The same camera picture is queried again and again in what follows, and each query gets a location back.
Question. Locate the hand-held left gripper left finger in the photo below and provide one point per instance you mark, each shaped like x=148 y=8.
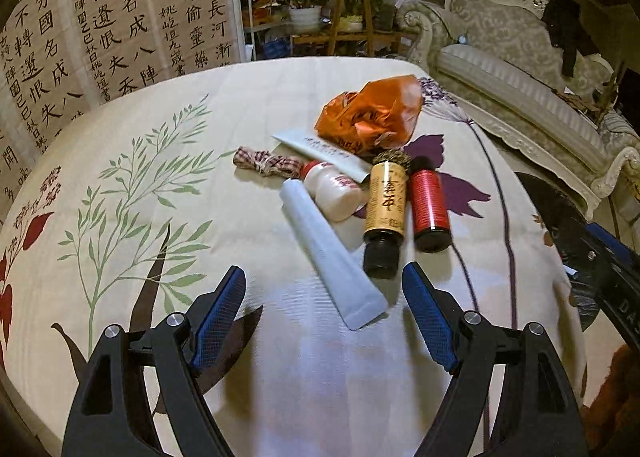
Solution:
x=220 y=318

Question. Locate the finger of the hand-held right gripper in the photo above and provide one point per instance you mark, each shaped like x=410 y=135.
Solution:
x=607 y=240

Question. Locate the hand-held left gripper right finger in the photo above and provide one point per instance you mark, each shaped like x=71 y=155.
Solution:
x=430 y=318

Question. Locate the bin with black liner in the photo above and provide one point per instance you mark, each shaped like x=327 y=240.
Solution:
x=550 y=207

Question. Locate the red label dark bottle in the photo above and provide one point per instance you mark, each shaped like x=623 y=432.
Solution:
x=430 y=207

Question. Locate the plain white tube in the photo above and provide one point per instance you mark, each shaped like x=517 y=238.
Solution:
x=330 y=252

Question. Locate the yellow label dark bottle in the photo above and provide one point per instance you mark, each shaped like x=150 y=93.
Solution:
x=384 y=207

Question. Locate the small white bottle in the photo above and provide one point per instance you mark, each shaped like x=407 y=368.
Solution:
x=332 y=189

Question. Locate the checked cloth knot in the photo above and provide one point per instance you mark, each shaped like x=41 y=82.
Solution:
x=267 y=162

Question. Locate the white tube with dark print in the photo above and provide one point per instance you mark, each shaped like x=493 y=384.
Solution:
x=325 y=152

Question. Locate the orange plastic bag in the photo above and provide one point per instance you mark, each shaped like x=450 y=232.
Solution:
x=370 y=114

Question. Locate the person's right forearm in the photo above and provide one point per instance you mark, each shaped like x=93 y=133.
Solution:
x=617 y=397

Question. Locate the cream carved sofa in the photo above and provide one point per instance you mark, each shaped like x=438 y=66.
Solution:
x=510 y=82

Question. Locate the black jacket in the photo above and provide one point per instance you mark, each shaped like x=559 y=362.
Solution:
x=562 y=27

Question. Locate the blue plastic crate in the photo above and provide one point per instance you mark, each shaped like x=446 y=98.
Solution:
x=276 y=48

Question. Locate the white metal shelf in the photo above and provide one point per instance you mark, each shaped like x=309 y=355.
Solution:
x=250 y=22

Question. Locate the small pale planter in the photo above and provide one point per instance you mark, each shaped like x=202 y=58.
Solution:
x=353 y=25

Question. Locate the calligraphy screen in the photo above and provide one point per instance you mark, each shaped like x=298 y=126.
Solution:
x=100 y=37

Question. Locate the wooden plant stand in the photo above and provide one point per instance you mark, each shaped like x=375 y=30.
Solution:
x=340 y=17

